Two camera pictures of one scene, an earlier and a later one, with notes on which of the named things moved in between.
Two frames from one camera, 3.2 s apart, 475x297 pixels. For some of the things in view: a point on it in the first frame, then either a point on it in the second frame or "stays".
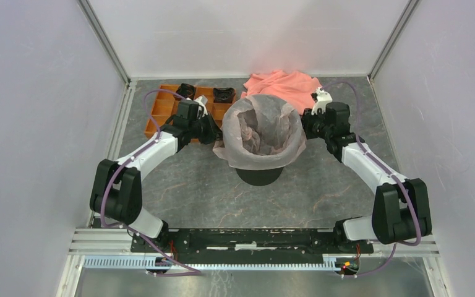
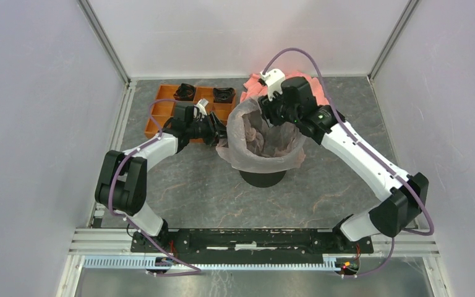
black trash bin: (259, 177) stays
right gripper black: (307, 119) → (270, 106)
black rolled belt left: (185, 91) stays
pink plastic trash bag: (262, 132) stays
